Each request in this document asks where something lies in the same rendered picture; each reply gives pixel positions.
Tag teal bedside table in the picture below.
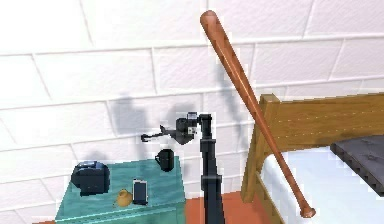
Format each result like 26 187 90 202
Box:
54 155 187 224

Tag black mug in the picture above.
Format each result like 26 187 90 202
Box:
154 148 176 173

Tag black alarm clock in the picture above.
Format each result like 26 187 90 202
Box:
70 160 111 197

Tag tan round lump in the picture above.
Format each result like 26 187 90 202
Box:
115 188 134 208

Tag wooden bed white mattress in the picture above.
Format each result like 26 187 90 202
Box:
240 92 384 224

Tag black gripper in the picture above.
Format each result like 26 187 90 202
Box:
140 117 198 146

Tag dark grey pillow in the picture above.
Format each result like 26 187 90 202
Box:
329 134 384 198

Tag brown wooden baseball bat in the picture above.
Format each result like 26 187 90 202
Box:
199 9 317 219

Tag silver mobile phone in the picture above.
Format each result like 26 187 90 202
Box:
132 178 149 206

